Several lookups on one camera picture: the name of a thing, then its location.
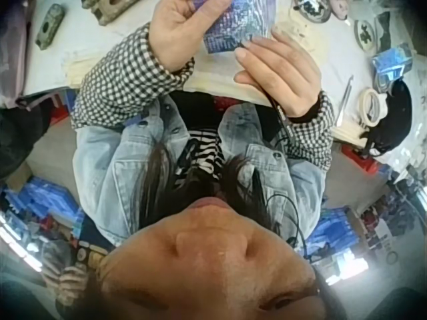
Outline metal tweezers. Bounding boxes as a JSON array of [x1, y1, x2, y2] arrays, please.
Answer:
[[334, 74, 355, 128]]

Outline blue purple shiny patterned sheet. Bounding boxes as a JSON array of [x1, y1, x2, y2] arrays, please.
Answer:
[[189, 0, 278, 57]]

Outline white dish with dark pieces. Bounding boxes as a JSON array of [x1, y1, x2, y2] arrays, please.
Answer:
[[352, 18, 380, 55]]

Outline round plate with dark bits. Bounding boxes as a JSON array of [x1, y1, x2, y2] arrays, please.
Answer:
[[292, 0, 334, 23]]

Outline black bag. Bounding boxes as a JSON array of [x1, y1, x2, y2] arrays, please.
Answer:
[[0, 95, 54, 183]]

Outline shiny blue box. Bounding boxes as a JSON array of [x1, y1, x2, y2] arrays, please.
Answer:
[[371, 45, 418, 95]]

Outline black helmet-like object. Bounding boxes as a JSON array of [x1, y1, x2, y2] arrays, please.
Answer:
[[362, 79, 415, 158]]

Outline person's left hand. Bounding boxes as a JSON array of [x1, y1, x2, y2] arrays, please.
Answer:
[[149, 0, 235, 73]]

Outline person's right hand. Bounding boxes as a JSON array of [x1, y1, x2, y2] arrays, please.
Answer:
[[233, 25, 323, 120]]

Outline large grey-green stone carving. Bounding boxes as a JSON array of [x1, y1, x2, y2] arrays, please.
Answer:
[[81, 0, 141, 27]]

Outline stack of blue crates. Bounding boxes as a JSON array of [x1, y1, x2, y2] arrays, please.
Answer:
[[0, 175, 85, 241], [308, 205, 372, 286]]

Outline roll of beige masking tape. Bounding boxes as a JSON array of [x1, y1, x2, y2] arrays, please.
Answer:
[[358, 86, 390, 128]]

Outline red crate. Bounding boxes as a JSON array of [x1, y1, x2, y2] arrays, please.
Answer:
[[339, 143, 395, 175]]

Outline purple cloth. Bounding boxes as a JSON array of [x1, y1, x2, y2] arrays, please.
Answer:
[[0, 0, 33, 101]]

